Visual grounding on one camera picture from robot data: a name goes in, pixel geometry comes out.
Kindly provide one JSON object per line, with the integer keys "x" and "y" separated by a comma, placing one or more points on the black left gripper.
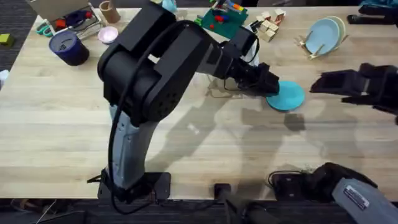
{"x": 228, "y": 67}

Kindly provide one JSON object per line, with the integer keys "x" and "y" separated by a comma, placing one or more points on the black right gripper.
{"x": 381, "y": 84}

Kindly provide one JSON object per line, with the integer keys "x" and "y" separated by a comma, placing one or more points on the teal plate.
{"x": 289, "y": 96}

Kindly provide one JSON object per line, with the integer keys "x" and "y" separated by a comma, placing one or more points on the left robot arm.
{"x": 127, "y": 155}

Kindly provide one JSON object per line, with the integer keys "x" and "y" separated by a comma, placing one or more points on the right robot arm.
{"x": 357, "y": 193}

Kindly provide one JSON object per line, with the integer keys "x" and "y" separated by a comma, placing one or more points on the small wooden peg rack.
{"x": 314, "y": 54}

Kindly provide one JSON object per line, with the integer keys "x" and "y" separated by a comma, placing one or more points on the light blue plate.
{"x": 321, "y": 40}

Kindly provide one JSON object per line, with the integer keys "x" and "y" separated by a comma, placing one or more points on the heap of wooden blocks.
{"x": 269, "y": 23}

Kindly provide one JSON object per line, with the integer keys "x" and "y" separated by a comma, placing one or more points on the pale green plate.
{"x": 342, "y": 26}

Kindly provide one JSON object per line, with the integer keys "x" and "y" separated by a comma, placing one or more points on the green board with blocks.
{"x": 224, "y": 20}

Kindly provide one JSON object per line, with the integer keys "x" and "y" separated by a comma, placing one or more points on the black tool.
{"x": 373, "y": 17}

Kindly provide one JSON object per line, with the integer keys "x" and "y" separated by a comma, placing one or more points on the pink bowl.
{"x": 108, "y": 34}

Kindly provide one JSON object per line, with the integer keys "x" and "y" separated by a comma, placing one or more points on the brown cardboard tube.
{"x": 109, "y": 12}

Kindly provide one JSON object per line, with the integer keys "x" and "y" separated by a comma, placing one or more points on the dark blue cylinder cup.
{"x": 69, "y": 48}

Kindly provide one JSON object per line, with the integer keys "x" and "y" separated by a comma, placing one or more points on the green toy block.
{"x": 6, "y": 39}

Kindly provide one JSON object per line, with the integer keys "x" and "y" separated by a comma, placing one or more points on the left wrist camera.
{"x": 245, "y": 40}

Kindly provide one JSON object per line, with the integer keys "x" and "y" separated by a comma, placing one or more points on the black rail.
{"x": 186, "y": 211}

